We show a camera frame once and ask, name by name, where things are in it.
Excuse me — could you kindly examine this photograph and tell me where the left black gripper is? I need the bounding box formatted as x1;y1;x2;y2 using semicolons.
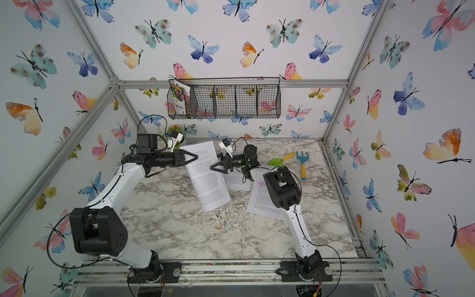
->
152;150;198;168

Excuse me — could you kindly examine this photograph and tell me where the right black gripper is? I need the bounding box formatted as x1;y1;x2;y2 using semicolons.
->
208;152;249;176

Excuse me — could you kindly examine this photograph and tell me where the document with green highlight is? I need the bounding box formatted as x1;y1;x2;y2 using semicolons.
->
223;171;252;191

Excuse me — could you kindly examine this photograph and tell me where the plain text document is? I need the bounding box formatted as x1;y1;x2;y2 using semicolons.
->
181;141;231;212

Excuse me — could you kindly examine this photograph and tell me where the document with purple highlight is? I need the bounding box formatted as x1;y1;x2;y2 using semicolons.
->
247;181;285;221

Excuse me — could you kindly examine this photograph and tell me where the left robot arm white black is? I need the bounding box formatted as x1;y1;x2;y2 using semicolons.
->
69;132;198;269

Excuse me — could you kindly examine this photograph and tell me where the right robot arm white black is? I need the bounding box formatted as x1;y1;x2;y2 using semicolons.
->
210;139;328;280

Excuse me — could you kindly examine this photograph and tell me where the artificial flower plant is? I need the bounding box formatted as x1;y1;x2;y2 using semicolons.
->
166;124;187;138

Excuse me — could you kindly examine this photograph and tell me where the green toy trowel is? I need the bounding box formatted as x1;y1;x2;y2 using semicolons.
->
268;152;295;167

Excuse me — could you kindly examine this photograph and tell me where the colourful seed packet booklet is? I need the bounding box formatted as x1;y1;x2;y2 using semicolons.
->
171;79;191;115

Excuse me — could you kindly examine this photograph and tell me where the blue toy rake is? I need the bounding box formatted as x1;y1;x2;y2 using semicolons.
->
296;151;309;181

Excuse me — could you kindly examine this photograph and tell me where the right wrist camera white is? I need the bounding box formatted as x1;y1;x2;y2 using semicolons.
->
219;138;235;157

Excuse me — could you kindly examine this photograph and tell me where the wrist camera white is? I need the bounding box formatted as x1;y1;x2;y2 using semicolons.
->
165;131;184;151
219;138;235;157

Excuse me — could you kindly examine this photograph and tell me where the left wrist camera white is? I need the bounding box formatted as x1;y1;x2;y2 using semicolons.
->
165;131;184;151

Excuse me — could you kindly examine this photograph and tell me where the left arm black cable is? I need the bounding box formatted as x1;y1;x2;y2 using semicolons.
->
46;114;169;270

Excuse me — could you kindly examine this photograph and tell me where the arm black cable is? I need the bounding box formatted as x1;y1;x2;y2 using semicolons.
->
46;114;169;270
231;136;343;297

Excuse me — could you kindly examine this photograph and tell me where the black wire basket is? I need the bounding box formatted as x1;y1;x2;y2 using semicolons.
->
166;77;282;120

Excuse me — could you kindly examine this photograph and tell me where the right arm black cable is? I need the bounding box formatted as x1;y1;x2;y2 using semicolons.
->
231;136;343;297

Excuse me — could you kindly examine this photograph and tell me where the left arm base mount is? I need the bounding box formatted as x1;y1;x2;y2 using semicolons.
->
127;261;183;284

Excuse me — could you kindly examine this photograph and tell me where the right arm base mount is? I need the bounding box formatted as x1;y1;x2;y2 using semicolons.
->
275;261;333;282

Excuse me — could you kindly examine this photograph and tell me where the aluminium front rail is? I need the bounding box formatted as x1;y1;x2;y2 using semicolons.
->
72;257;387;287

